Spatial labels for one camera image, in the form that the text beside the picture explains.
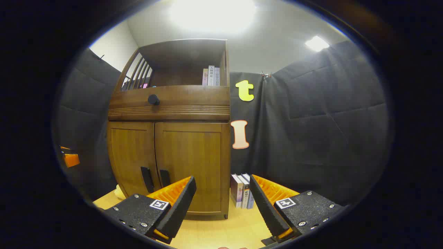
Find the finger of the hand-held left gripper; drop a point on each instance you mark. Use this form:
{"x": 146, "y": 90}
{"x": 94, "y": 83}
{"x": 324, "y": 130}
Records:
{"x": 71, "y": 159}

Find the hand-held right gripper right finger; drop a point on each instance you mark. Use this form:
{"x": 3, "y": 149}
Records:
{"x": 266, "y": 207}

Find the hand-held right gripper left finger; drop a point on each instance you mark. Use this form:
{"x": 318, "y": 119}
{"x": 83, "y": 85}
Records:
{"x": 180, "y": 207}

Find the wooden shoe cabinet door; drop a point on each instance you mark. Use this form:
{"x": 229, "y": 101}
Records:
{"x": 193, "y": 162}
{"x": 129, "y": 155}

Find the brown wooden shoe cabinet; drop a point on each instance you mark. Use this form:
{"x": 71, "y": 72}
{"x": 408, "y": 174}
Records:
{"x": 193, "y": 103}

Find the wooden cabinet drawer front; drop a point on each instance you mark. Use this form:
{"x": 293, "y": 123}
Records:
{"x": 193, "y": 102}

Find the blue white book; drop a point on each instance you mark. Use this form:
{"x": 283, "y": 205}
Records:
{"x": 250, "y": 202}

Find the white grey book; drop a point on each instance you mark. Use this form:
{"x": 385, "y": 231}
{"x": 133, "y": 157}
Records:
{"x": 245, "y": 195}

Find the white purple book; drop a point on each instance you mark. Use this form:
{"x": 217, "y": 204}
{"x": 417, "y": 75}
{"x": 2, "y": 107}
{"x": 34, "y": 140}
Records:
{"x": 236, "y": 190}

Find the black round drawer knob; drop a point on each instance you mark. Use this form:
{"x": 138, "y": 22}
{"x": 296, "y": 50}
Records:
{"x": 153, "y": 100}

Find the pink book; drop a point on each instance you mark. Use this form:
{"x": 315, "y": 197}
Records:
{"x": 205, "y": 77}

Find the small ceiling light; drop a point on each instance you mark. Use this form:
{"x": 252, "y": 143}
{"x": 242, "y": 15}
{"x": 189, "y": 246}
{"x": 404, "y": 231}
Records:
{"x": 316, "y": 43}

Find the large ceiling light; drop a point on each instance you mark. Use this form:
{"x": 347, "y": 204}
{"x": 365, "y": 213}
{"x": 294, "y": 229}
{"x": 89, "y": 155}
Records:
{"x": 213, "y": 14}

